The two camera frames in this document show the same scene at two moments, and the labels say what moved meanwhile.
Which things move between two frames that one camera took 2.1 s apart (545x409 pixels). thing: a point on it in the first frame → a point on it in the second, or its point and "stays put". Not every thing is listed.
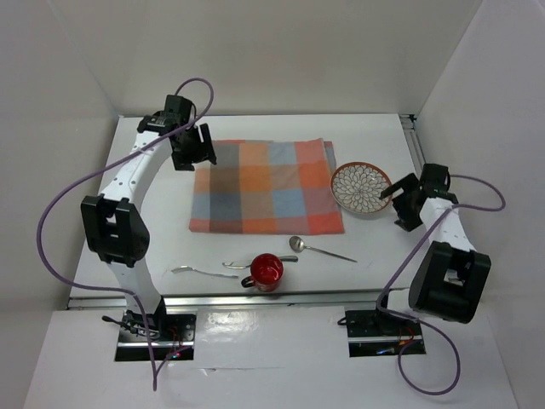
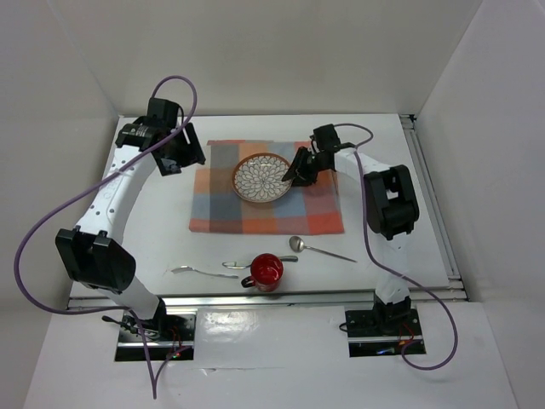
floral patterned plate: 356,187 → 259,177
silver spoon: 297,244 stays put
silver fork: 187,268 stays put
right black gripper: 407,220 → 305,177
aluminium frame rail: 408,122 stays put
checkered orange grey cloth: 268,187 stays put
